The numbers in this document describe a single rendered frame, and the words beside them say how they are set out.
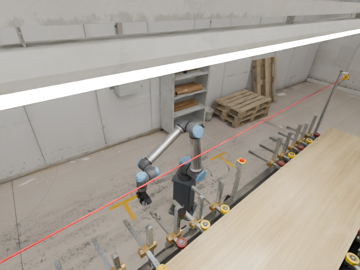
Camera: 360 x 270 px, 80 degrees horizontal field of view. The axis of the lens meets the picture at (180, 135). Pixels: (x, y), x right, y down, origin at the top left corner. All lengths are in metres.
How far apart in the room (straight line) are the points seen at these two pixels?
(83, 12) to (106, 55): 0.07
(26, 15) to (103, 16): 0.11
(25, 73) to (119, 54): 0.16
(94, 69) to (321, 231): 2.07
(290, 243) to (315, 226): 0.31
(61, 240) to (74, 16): 2.89
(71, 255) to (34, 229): 0.66
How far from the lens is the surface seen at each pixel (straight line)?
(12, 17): 0.41
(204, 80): 4.58
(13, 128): 3.83
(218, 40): 0.62
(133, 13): 0.47
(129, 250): 2.85
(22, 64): 0.41
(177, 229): 1.82
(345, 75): 3.63
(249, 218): 2.03
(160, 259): 1.98
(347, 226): 2.38
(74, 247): 3.04
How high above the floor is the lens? 2.45
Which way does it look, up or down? 32 degrees down
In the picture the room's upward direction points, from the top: 2 degrees clockwise
